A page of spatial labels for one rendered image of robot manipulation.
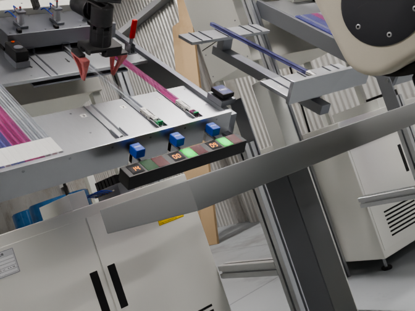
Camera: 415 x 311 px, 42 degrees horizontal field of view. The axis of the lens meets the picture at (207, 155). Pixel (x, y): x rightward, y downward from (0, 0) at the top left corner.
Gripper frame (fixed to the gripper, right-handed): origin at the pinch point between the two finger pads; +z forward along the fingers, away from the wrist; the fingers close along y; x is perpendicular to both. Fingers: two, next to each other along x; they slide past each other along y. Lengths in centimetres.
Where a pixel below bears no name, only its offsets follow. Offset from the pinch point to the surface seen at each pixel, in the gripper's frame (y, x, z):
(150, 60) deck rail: -19.0, -2.5, -0.3
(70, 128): 19.5, 21.8, -0.3
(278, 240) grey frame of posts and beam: -22, 58, 24
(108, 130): 12.1, 26.3, -0.4
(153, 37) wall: -263, -329, 158
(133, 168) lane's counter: 14.4, 40.6, 0.3
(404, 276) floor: -92, 69, 66
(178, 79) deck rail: -19.0, 11.5, -0.6
